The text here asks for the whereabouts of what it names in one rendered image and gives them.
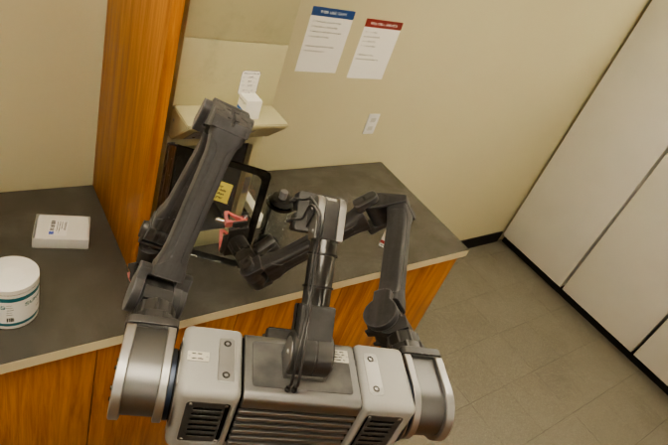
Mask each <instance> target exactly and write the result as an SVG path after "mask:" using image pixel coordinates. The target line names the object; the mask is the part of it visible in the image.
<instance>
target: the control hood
mask: <svg viewBox="0 0 668 445"><path fill-rule="evenodd" d="M200 106H201V105H174V106H173V109H172V115H171V121H170V127H169V133H168V135H169V137H170V139H172V140H179V139H184V138H186V137H187V136H189V135H191V134H192V133H194V132H199V131H196V130H194V129H192V124H193V121H194V118H195V116H196V114H197V112H198V110H199V108H200ZM287 127H288V123H287V122H286V121H285V120H284V119H283V118H282V117H281V116H280V114H279V113H278V112H277V111H276V110H275V109H274V108H273V107H272V105H262V106H261V109H260V113H259V117H258V119H254V125H253V129H252V131H254V132H253V133H251V134H250V137H261V136H269V135H271V134H274V133H276V132H278V131H281V130H283V129H285V128H287Z"/></svg>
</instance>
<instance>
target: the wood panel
mask: <svg viewBox="0 0 668 445"><path fill-rule="evenodd" d="M184 6H185V0H107V10H106V22H105V35H104V47H103V59H102V72H101V84H100V96H99V108H98V121H97V132H96V144H95V157H94V169H93V181H92V185H93V187H94V189H95V192H96V194H97V196H98V199H99V201H100V204H101V206H102V208H103V211H104V213H105V215H106V218H107V220H108V222H109V225H110V227H111V230H112V232H113V234H114V237H115V239H116V241H117V244H118V246H119V248H120V251H121V253H122V256H123V258H124V260H125V263H126V265H127V267H128V263H132V262H136V260H137V253H138V246H139V242H138V238H139V236H138V233H139V230H140V227H141V225H142V223H143V221H144V220H146V221H149V220H150V217H151V211H152V204H153V198H154V192H155V186H156V179H157V173H158V167H159V161H160V155H161V148H162V142H163V136H164V130H165V123H166V117H167V111H168V105H169V98H170V92H171V86H172V80H173V73H174V68H175V62H176V56H177V50H178V43H179V37H180V31H181V25H182V18H183V12H184Z"/></svg>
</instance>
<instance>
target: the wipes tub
mask: <svg viewBox="0 0 668 445"><path fill-rule="evenodd" d="M39 294H40V269H39V266H38V265H37V263H36V262H34V261H33V260H31V259H29V258H27V257H23V256H5V257H0V329H16V328H20V327H22V326H25V325H27V324H28V323H30V322H31V321H32V320H34V318H35V317H36V316H37V314H38V311H39Z"/></svg>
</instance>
